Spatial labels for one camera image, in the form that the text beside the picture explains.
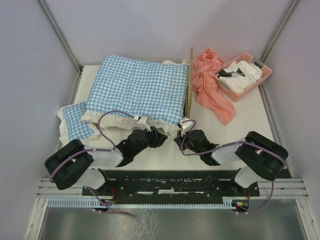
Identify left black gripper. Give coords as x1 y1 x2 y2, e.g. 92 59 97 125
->
133 125 168 156

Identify wooden pet bed frame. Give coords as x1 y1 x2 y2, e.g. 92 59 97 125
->
185 47 194 118

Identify blue checkered mattress cushion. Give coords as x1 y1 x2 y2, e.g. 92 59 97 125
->
81 54 189 135

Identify small blue checkered pillow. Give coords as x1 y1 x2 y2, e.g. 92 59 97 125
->
57 101 100 146

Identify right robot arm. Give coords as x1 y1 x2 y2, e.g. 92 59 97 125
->
174 129 289 196

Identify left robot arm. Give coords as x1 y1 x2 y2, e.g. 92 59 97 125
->
44 126 168 195

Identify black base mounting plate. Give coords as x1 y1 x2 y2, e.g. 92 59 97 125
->
94 170 260 200

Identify pink crumpled cloth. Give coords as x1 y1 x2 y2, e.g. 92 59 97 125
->
192 48 236 126

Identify black white object in basket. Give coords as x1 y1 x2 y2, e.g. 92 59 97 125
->
217 68 246 78

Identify white cloth in basket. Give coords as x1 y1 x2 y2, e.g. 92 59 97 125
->
219 60 262 94

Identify pink plastic basket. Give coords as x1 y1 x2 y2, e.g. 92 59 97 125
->
213 52 273 102

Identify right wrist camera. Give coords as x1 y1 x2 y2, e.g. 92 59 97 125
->
178 117 197 136

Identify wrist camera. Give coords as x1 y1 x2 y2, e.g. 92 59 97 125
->
178 117 197 136
134 115 151 132

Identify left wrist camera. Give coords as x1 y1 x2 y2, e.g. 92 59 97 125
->
134 115 151 132

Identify white slotted cable duct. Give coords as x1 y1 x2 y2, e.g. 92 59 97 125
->
46 197 236 210

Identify left aluminium corner post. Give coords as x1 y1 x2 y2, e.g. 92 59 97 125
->
36 0 83 73

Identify aluminium corner post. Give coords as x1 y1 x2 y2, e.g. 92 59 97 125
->
36 0 83 73
260 0 301 63

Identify right aluminium corner post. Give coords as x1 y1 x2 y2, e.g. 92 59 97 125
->
260 0 301 63

